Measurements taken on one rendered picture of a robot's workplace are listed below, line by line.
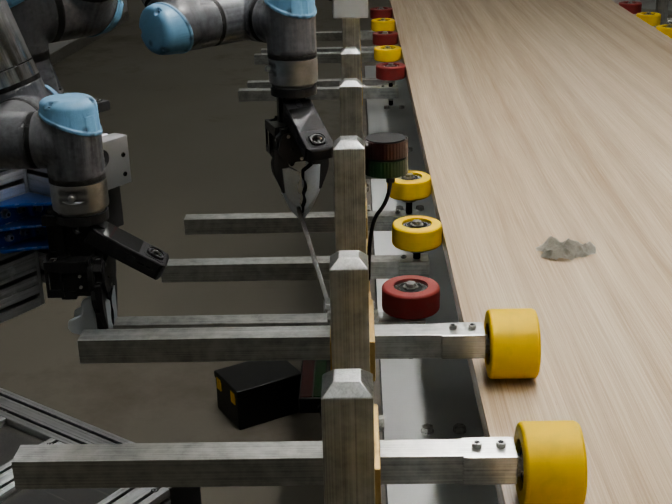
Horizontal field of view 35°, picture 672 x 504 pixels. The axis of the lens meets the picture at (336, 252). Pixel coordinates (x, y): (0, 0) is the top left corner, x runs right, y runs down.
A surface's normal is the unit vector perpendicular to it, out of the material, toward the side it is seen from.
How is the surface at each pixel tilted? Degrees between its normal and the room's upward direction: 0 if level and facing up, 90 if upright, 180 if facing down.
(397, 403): 0
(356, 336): 90
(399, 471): 90
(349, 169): 90
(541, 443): 28
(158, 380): 0
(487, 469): 90
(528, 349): 71
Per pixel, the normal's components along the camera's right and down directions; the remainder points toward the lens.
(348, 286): -0.01, 0.37
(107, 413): -0.03, -0.93
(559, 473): -0.02, -0.03
